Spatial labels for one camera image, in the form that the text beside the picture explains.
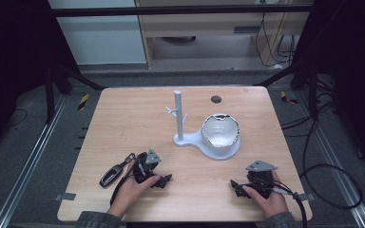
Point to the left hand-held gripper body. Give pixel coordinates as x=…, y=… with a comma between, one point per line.
x=143, y=171

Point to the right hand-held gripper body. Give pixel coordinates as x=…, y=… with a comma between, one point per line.
x=261, y=180

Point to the person's right hand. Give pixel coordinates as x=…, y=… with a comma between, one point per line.
x=271, y=202

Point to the person's left hand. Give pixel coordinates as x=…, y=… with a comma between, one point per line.
x=130, y=193

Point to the black car key fob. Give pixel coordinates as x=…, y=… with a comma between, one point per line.
x=111, y=176

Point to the grey tape strip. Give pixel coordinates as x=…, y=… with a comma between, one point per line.
x=66, y=196
x=307, y=197

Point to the white bowl with chipped rim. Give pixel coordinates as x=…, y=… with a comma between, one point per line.
x=219, y=130

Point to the white peg stand with tray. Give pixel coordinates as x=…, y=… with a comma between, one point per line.
x=178, y=120

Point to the yellow black hazard tape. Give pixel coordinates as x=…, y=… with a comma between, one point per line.
x=83, y=102
x=287, y=97

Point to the round grey table grommet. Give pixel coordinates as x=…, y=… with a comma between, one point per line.
x=216, y=99

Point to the black metal stand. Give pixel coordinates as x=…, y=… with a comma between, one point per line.
x=312, y=91
x=49, y=95

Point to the white cabinet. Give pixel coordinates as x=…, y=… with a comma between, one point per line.
x=101, y=38

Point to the dark curtain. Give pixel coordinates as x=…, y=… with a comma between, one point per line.
x=12, y=47
x=355, y=63

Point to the light wooden desk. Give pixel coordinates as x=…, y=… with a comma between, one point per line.
x=202, y=23

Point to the aluminium floor rail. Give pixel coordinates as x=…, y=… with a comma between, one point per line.
x=336, y=164
x=31, y=158

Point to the black horizontal frame bar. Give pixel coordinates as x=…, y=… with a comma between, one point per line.
x=171, y=10

